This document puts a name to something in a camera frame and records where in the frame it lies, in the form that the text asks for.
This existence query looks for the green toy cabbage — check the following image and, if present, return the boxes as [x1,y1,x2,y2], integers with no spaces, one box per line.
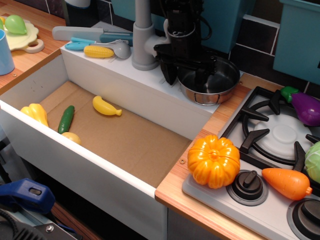
[304,141,320,182]

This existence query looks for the stainless steel pot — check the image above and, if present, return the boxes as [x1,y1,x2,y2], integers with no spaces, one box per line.
[177,51,240,106]

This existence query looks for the teal cabinet box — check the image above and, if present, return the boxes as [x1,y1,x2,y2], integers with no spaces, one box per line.
[111,0,256,54]
[273,0,320,85]

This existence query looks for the grey toy stove top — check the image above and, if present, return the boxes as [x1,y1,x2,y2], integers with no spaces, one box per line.
[182,87,320,240]

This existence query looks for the yellow toy lemon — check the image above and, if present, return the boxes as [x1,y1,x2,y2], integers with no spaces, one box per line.
[61,131,82,145]

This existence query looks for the pale yellow cutting board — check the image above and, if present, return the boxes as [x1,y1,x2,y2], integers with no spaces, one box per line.
[3,20,45,54]

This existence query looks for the teal cabinet box right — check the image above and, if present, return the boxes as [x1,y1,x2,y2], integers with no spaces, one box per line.
[273,0,320,85]

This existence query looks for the black burner grate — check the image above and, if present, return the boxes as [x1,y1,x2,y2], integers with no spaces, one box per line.
[220,86,320,197]

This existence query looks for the white toy sink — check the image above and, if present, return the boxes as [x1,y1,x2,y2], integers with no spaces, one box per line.
[0,20,244,240]

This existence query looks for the black stove knob left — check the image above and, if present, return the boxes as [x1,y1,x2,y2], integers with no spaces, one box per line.
[226,170,269,207]

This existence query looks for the dark canister with white top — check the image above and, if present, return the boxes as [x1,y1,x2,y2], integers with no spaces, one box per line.
[62,0,99,27]

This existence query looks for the purple toy eggplant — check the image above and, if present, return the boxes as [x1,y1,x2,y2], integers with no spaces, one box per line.
[280,86,320,127]

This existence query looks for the yellow toy squash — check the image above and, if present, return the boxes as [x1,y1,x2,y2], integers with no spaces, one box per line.
[20,103,49,127]

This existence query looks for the green toy pear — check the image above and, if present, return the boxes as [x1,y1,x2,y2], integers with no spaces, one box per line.
[4,15,28,35]

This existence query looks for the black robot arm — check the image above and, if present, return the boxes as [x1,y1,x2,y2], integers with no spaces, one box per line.
[153,0,216,92]

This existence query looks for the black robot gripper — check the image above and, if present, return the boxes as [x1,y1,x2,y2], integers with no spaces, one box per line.
[154,34,217,94]

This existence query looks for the light blue cup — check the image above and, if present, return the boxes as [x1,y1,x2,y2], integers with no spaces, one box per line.
[0,29,15,76]

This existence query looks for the black stove knob right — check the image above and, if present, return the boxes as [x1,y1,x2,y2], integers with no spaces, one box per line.
[286,198,320,240]

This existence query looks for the yellow toy banana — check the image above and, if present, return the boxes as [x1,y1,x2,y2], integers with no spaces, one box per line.
[92,96,122,116]

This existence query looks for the grey toy cleaver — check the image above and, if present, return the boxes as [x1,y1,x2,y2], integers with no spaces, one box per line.
[52,26,133,47]

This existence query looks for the blue clamp handle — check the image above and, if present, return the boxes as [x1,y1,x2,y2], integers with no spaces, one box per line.
[0,178,56,214]

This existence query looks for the teal cabinet box centre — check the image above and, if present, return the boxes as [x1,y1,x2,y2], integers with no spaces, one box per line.
[111,0,256,54]

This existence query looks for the grey toy faucet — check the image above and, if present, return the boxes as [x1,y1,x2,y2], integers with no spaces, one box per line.
[131,0,171,71]

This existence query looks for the grey toy spoon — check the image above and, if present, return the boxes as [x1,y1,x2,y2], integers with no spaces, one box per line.
[96,39,132,59]

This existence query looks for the green toy cucumber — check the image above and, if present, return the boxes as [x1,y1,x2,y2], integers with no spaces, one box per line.
[57,105,75,134]

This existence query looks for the orange toy carrot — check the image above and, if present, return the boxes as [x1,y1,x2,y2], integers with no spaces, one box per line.
[261,168,313,201]

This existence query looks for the black stove knob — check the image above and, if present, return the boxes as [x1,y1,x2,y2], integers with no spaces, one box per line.
[226,170,269,207]
[286,198,320,240]

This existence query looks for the blue toy knife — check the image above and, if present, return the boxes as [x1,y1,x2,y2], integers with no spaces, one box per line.
[64,37,97,51]

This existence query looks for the yellow toy corn cob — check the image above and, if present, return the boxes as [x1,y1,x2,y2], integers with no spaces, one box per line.
[83,45,114,58]

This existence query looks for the orange toy pumpkin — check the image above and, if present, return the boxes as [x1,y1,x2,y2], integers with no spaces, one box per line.
[187,135,241,189]

